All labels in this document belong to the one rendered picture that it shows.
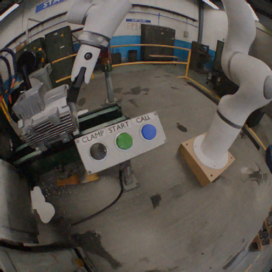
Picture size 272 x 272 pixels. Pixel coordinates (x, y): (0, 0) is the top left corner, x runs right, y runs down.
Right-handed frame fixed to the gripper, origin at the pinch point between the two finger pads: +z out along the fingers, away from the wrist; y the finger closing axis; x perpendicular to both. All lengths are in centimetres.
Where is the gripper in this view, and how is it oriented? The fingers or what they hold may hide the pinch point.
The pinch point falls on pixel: (72, 95)
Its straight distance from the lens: 36.7
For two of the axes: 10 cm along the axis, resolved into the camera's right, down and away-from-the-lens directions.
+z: -4.5, 7.4, 5.0
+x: -7.7, -0.4, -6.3
